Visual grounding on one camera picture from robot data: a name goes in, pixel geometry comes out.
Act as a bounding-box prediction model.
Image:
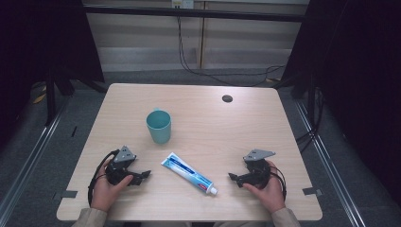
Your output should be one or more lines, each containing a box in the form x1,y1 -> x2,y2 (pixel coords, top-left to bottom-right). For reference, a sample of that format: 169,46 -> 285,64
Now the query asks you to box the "blue and white toothpaste tube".
160,151 -> 219,197

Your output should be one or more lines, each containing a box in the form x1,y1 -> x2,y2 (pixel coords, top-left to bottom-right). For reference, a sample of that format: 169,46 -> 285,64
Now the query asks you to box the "right hand-held gripper black cable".
267,160 -> 288,201

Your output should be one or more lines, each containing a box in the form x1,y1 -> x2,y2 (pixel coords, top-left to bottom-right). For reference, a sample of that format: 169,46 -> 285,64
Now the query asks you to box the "teal plastic cup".
145,108 -> 173,146

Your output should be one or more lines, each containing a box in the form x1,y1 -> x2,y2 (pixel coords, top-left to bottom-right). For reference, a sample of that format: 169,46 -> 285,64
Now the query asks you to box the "black metal stand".
44,67 -> 109,127

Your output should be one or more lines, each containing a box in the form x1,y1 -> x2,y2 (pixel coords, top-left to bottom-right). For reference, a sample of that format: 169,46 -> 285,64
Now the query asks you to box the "black curtain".
0,0 -> 106,149
282,0 -> 401,200

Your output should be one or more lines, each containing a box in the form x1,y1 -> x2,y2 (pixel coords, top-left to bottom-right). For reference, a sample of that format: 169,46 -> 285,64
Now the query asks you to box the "metal floor rail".
0,96 -> 71,220
293,97 -> 368,227

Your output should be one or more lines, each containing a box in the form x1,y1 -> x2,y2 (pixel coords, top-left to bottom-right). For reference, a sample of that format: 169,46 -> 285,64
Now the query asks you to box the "black horizontal bar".
82,5 -> 307,23

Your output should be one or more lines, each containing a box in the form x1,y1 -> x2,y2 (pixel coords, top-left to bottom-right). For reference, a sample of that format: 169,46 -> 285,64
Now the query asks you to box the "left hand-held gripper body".
105,145 -> 143,187

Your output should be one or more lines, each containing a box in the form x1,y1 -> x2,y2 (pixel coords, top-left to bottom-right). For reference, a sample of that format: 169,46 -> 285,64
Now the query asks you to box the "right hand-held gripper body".
242,148 -> 276,189

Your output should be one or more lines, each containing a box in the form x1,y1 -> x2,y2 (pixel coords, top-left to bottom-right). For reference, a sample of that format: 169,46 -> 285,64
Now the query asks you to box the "person's left hand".
90,159 -> 134,213

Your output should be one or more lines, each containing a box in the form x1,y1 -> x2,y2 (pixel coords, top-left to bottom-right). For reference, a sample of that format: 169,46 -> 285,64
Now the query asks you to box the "left hand-held gripper black cable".
87,149 -> 120,207

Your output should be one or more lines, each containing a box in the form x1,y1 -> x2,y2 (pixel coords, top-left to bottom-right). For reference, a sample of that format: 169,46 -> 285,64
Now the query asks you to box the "bundle of black cables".
295,87 -> 326,154

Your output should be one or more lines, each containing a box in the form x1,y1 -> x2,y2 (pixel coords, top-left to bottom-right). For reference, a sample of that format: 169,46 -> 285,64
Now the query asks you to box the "long black floor cable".
176,15 -> 287,88

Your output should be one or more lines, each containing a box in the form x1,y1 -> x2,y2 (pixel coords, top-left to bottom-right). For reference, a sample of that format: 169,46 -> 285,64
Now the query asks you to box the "white wall socket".
171,0 -> 195,9

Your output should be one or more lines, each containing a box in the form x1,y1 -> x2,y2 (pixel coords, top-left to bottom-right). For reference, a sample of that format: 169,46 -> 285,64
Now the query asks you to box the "person's right hand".
242,160 -> 287,214

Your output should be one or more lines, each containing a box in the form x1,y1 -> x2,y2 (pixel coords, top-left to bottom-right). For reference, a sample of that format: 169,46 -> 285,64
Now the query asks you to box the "hand-held gripper black cable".
87,149 -> 120,207
267,160 -> 288,201

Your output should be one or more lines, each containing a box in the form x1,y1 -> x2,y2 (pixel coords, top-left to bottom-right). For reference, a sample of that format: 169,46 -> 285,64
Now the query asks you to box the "grey tape strip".
302,186 -> 323,197
60,189 -> 78,200

